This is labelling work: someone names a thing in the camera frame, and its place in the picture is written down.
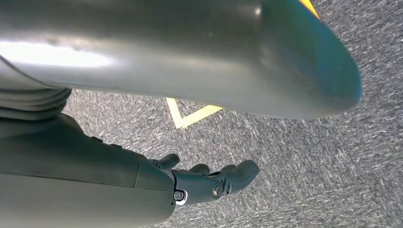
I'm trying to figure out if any yellow floor tape square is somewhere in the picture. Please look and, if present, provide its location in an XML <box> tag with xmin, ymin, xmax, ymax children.
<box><xmin>166</xmin><ymin>0</ymin><xmax>320</xmax><ymax>130</ymax></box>

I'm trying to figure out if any silver robot body shell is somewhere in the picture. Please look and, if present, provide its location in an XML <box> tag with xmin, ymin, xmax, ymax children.
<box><xmin>0</xmin><ymin>0</ymin><xmax>362</xmax><ymax>120</ymax></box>

